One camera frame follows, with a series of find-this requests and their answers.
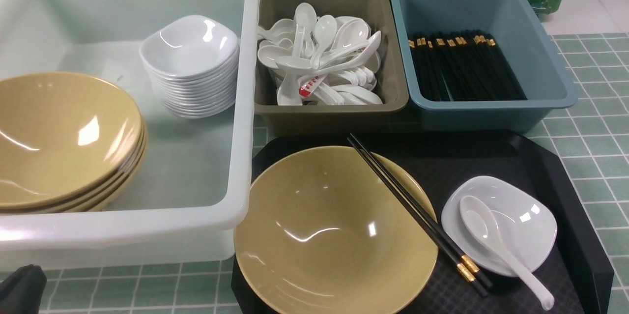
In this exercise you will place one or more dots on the tan noodle bowl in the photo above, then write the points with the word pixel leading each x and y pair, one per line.
pixel 324 235

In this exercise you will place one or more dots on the white square dish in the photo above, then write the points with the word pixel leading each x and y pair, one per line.
pixel 528 228

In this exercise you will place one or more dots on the bundle of black chopsticks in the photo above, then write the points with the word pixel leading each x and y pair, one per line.
pixel 464 65

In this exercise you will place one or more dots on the blue plastic bin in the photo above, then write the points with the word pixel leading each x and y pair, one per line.
pixel 528 49

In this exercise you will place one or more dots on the large translucent white tub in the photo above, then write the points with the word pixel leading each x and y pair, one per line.
pixel 192 187

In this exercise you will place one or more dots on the stack of white dishes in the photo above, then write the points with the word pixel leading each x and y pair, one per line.
pixel 192 65

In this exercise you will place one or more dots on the stack of tan bowls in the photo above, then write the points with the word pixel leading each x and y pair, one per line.
pixel 70 143

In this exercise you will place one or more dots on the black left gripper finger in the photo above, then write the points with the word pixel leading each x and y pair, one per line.
pixel 22 290

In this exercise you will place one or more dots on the pile of white spoons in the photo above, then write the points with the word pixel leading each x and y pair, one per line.
pixel 325 60

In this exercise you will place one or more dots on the olive brown plastic bin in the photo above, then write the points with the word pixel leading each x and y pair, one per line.
pixel 316 119

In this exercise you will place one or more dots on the white ceramic soup spoon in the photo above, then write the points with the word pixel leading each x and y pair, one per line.
pixel 482 224

